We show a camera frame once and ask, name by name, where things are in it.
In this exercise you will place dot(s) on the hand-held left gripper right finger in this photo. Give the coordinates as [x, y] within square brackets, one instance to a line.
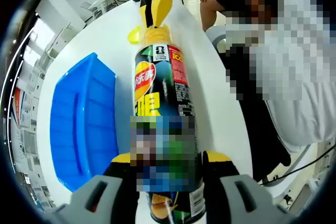
[231, 197]

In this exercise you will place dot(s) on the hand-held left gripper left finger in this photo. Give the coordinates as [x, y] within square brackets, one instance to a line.
[105, 197]

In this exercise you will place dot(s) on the stack of yellow chips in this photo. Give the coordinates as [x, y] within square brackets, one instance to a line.
[156, 36]

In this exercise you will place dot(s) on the yellow plastic container lid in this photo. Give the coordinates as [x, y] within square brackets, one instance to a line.
[134, 35]

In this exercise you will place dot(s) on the blue plastic box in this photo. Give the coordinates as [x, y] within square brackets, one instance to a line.
[86, 129]

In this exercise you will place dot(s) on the tall dark chip container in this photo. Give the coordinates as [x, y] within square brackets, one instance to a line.
[162, 82]

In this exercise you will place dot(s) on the person's bare leg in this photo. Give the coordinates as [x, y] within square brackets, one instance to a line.
[208, 9]

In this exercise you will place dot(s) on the grey chair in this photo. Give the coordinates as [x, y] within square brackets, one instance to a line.
[216, 37]

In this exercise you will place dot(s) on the person in white shirt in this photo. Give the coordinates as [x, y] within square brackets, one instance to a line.
[262, 142]

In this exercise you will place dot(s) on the row of white storage cabinets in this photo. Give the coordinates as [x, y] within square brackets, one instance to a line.
[31, 140]

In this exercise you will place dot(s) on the white table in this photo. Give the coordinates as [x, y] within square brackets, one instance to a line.
[210, 90]

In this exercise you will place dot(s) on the red blue wall banner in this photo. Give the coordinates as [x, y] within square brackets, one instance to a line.
[18, 106]

